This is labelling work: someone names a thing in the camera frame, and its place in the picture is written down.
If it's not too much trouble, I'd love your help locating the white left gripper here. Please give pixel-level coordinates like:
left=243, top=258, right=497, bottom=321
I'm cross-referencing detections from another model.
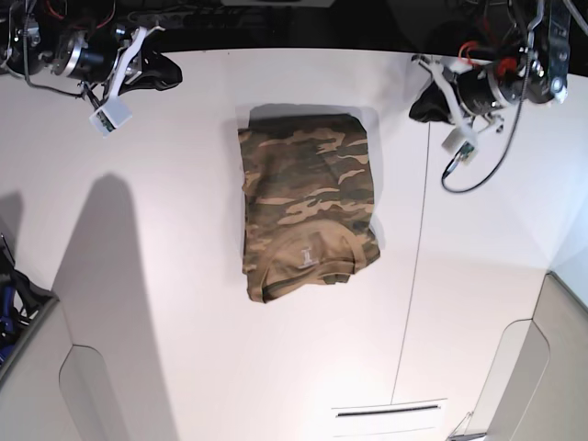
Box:
left=409, top=54, right=503, bottom=142

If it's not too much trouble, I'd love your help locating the camouflage T-shirt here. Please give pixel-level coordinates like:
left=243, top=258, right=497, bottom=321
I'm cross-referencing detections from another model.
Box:
left=238, top=114, right=380, bottom=303

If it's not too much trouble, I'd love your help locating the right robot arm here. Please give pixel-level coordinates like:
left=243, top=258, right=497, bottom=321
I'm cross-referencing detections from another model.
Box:
left=1, top=1, right=183, bottom=109

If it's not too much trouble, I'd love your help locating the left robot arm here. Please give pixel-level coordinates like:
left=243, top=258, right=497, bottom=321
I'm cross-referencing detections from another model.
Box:
left=409, top=1, right=579, bottom=143

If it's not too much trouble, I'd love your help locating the grey bin with blue items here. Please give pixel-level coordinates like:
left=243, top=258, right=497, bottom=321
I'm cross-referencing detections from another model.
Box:
left=1, top=233, right=59, bottom=387

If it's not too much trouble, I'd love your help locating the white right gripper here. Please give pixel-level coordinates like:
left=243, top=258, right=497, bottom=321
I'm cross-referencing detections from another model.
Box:
left=89, top=25, right=183, bottom=108

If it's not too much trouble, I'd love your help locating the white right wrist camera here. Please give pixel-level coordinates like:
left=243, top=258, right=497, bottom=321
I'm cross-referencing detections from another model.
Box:
left=89, top=98, right=132, bottom=138

